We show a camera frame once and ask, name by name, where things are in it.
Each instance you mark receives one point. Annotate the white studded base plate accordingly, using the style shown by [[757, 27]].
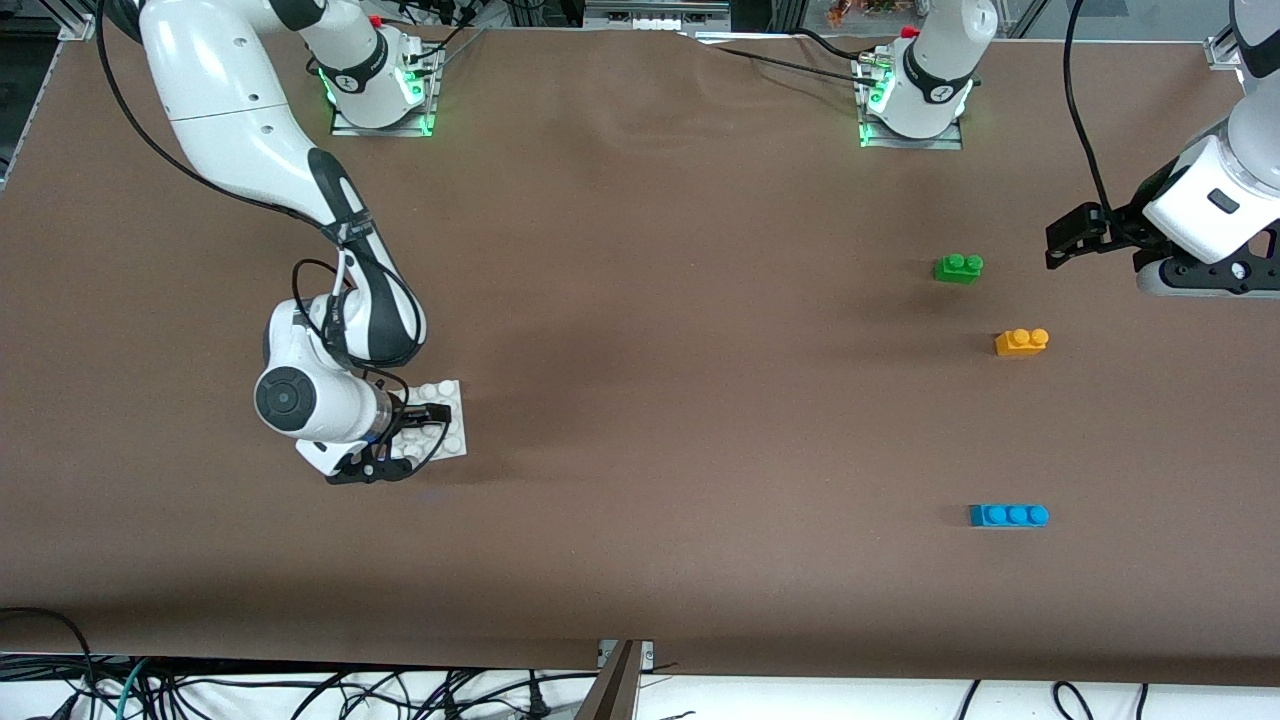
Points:
[[452, 445]]

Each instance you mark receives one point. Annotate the yellow two-stud toy block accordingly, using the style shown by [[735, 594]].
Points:
[[1020, 345]]

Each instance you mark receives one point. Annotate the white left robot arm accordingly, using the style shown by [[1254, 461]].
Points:
[[935, 70]]

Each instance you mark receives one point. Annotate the green two-stud toy block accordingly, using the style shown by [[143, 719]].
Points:
[[955, 270]]

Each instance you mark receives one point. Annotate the blue three-stud toy block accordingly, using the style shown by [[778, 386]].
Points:
[[1010, 516]]

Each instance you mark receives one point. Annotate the brown table cover sheet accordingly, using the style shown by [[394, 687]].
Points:
[[700, 300]]

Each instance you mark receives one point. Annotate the silver corner bracket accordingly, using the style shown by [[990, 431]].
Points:
[[78, 27], [1222, 52]]

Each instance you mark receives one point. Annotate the silver post bracket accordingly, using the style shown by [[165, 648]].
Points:
[[648, 655]]

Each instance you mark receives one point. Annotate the aluminium frame post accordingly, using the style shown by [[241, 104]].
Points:
[[612, 695]]

